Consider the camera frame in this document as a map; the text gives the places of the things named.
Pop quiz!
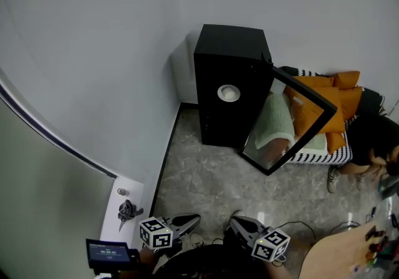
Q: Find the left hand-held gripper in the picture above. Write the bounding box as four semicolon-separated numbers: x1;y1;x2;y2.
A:
139;214;201;253

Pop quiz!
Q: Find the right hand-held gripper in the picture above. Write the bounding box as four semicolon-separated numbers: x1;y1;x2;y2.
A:
229;215;291;262

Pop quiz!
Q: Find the white plate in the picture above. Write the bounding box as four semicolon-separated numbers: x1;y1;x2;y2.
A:
217;84;241;103

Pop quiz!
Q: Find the black fridge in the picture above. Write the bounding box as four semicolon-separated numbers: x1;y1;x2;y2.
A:
193;24;275;149

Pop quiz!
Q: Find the person's right forearm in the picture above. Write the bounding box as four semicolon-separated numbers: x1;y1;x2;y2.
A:
267;260;296;279

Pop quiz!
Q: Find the person's left forearm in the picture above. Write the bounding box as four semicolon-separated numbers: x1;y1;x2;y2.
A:
138;246;158;272

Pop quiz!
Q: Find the glass fridge door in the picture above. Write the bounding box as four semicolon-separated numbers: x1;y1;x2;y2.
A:
238;65;339;177

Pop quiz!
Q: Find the person's left white shoe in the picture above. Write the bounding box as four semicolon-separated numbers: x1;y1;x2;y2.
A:
186;232;206;248

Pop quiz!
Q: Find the person's black clothing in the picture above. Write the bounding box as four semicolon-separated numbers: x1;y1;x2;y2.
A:
152;239;281;279

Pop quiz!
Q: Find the black baseboard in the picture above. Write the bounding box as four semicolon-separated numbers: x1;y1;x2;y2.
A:
149;102;200;218

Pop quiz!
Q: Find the black device with screen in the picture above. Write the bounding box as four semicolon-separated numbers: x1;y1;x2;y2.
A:
85;238;141;276

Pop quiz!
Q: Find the black and white striped sofa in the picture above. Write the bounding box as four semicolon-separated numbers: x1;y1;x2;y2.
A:
279;65;388;165

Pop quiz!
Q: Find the pale green knitted blanket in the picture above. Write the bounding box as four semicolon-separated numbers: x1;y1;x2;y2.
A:
254;92;329;152

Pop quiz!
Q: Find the large orange cushion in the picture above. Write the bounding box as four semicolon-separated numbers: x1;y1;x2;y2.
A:
284;84;345;136

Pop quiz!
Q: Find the grey room door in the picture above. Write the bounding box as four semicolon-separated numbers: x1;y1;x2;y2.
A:
0;67;146;279

